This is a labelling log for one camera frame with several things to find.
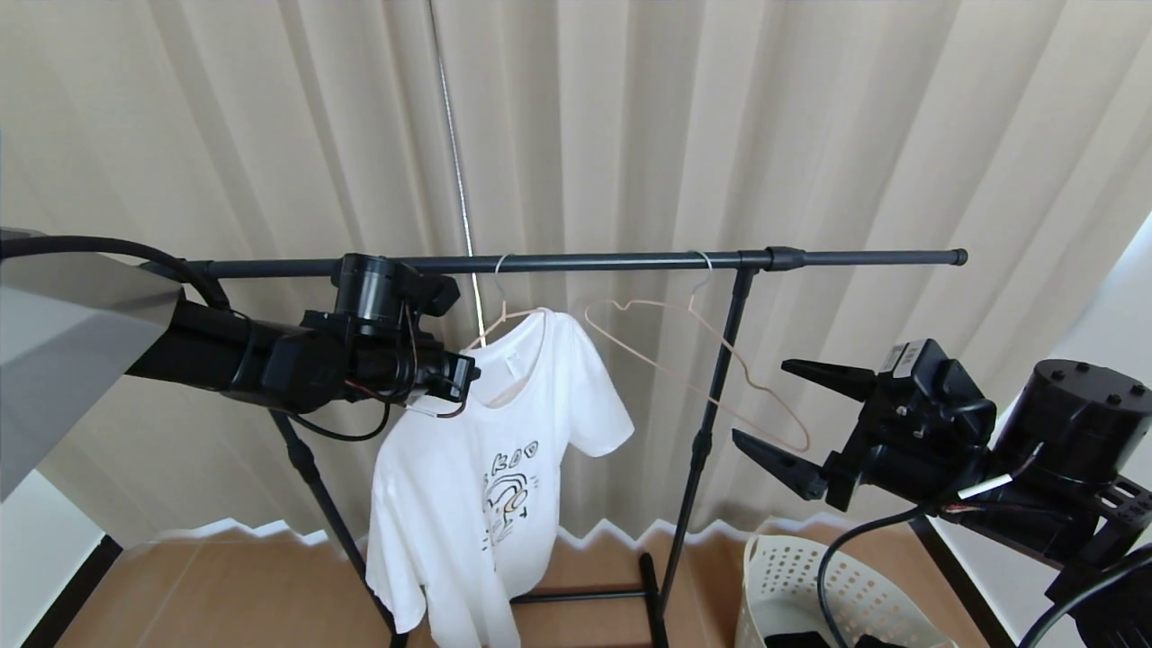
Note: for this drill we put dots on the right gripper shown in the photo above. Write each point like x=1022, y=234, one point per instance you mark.
x=909, y=459

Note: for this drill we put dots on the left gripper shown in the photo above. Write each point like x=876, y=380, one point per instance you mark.
x=405, y=373

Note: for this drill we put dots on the pink clothes hanger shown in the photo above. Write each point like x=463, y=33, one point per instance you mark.
x=630, y=346
x=504, y=315

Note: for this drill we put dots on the white printed t-shirt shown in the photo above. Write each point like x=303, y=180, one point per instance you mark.
x=450, y=486

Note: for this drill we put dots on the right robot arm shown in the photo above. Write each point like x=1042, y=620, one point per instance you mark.
x=1071, y=423

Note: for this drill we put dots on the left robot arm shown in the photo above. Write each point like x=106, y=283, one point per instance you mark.
x=72, y=342

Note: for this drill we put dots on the white laundry basket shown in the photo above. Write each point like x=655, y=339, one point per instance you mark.
x=792, y=576

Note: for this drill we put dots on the black clothes rack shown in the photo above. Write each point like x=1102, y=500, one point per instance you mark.
x=585, y=262

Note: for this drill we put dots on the beige curtain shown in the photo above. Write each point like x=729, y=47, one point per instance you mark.
x=720, y=117

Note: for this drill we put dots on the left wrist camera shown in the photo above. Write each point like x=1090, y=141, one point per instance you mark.
x=432, y=295

